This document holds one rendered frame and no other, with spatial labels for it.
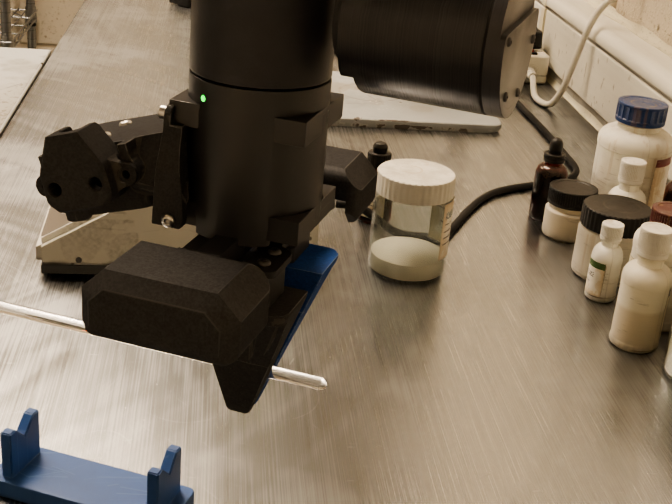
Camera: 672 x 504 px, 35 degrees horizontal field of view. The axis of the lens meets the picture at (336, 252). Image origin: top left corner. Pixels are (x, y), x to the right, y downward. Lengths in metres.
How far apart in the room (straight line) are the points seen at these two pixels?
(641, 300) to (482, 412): 0.15
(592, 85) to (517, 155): 0.19
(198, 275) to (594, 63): 0.95
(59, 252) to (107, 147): 0.36
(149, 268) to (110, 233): 0.39
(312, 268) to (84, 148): 0.11
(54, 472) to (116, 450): 0.05
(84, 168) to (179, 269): 0.06
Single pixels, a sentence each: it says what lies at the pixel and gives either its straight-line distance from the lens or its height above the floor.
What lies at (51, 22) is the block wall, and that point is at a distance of 3.34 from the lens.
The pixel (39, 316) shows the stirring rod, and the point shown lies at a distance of 0.53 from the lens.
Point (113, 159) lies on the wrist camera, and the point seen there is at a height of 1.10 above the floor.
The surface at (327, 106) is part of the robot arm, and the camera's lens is 0.43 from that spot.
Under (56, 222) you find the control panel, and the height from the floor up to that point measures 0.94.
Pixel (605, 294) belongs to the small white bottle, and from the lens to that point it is 0.82.
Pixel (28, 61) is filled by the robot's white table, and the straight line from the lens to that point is 1.37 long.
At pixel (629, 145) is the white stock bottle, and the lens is 0.92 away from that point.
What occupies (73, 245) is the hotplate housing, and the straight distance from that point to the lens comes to 0.78.
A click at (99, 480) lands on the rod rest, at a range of 0.57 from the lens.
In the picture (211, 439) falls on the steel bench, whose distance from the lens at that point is 0.61.
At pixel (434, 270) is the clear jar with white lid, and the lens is 0.81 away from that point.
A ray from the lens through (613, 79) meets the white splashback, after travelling 1.22.
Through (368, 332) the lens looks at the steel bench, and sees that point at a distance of 0.73.
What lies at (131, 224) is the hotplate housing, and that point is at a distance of 0.77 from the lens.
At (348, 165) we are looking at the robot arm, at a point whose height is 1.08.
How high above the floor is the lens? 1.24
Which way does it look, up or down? 24 degrees down
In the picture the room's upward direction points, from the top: 5 degrees clockwise
